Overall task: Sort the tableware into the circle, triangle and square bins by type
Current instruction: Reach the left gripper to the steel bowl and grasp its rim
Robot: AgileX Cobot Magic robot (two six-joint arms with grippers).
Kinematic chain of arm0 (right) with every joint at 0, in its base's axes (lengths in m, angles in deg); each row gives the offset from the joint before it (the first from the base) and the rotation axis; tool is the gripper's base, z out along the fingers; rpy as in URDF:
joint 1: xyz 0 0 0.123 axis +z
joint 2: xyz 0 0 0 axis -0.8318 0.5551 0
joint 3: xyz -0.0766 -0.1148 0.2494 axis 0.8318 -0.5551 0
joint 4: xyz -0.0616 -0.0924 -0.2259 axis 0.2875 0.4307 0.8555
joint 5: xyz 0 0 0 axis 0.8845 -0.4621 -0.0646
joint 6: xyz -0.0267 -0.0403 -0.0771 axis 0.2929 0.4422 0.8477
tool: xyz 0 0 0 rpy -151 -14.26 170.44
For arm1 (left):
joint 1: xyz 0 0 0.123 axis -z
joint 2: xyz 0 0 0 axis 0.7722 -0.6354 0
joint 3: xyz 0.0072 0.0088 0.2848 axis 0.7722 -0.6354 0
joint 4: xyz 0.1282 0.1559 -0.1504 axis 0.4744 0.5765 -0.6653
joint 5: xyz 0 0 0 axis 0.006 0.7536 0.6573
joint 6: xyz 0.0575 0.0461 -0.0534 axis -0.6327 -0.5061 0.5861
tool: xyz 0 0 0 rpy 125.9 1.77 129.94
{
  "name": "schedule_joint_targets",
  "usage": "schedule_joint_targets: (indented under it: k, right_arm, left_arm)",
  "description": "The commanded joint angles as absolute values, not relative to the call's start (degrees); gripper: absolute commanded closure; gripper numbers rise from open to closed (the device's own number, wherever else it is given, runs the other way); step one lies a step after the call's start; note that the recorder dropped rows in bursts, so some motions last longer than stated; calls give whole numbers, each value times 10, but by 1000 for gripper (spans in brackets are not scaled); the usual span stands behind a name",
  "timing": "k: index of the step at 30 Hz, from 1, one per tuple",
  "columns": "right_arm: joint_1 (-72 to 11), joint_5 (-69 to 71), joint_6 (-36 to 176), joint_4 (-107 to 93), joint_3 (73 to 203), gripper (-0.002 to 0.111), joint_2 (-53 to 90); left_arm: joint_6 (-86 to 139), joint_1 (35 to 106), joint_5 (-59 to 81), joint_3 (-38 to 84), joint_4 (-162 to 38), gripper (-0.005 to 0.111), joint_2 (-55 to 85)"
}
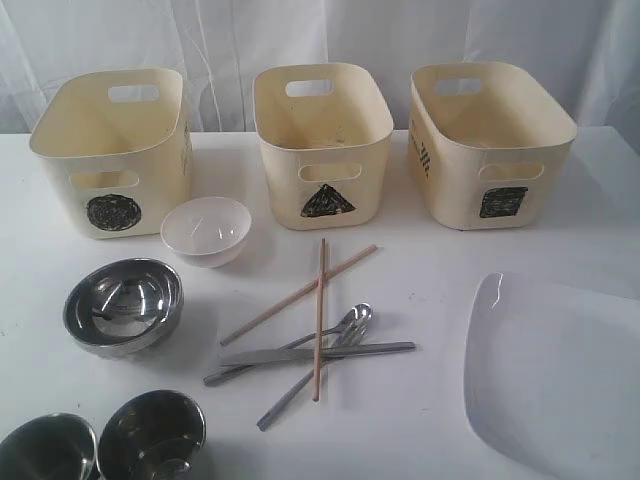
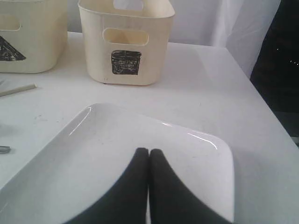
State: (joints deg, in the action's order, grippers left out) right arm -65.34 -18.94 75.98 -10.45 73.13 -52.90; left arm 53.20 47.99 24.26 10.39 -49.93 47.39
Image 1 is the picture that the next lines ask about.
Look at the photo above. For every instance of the wooden chopstick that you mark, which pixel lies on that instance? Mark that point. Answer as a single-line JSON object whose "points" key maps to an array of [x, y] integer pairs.
{"points": [[319, 321]]}

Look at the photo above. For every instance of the wooden chopstick diagonal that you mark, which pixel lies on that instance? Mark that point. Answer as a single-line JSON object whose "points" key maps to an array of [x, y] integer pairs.
{"points": [[297, 295]]}

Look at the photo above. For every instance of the white ceramic bowl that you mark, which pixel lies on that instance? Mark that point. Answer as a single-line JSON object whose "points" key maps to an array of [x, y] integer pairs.
{"points": [[207, 232]]}

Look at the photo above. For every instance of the large stainless steel bowl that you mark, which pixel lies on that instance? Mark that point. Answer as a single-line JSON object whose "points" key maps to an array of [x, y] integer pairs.
{"points": [[124, 307]]}

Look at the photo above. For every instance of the stainless steel cup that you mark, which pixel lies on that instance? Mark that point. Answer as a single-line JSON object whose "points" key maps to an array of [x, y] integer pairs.
{"points": [[54, 446], [155, 435]]}

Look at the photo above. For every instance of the stainless steel spoon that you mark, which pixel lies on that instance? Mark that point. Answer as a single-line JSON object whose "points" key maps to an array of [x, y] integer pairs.
{"points": [[358, 315]]}

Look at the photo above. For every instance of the cream bin with triangle mark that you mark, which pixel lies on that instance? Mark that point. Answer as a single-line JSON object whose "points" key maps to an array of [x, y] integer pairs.
{"points": [[325, 134]]}

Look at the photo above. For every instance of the stainless steel knife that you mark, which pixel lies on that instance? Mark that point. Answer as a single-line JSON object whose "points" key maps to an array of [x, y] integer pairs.
{"points": [[269, 356]]}

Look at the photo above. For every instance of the cream bin with square mark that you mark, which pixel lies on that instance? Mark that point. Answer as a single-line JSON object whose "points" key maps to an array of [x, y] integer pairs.
{"points": [[486, 141]]}

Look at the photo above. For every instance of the cream bin with circle mark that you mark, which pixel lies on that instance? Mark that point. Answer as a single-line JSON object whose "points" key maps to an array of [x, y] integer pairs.
{"points": [[116, 149]]}

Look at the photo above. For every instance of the white square plate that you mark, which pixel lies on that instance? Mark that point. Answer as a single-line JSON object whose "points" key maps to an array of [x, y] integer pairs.
{"points": [[551, 377]]}

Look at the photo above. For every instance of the white backdrop curtain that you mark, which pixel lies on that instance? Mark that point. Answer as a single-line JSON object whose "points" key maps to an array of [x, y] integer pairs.
{"points": [[585, 53]]}

